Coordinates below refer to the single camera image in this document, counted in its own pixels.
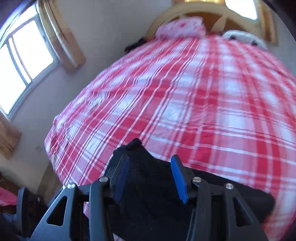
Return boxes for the black pants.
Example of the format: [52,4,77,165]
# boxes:
[108,138,275,240]

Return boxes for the lower yellow curtain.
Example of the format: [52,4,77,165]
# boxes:
[0,113,22,160]

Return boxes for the red white plaid bedsheet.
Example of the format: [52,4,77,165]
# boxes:
[45,36,295,240]

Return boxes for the white patterned pillow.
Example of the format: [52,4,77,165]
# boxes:
[222,30,268,50]

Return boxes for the side window yellow curtain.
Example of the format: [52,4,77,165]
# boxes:
[37,1,86,73]

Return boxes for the dark cloth beside bed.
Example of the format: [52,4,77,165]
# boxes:
[124,38,147,53]

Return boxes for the pink floral pillow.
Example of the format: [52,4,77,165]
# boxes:
[155,16,207,39]

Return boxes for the cream wooden headboard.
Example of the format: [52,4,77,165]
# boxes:
[145,1,264,40]

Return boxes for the yellow curtain right of headboard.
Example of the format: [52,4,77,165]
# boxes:
[257,1,278,46]

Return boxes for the window behind headboard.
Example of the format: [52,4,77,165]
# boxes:
[225,0,258,20]

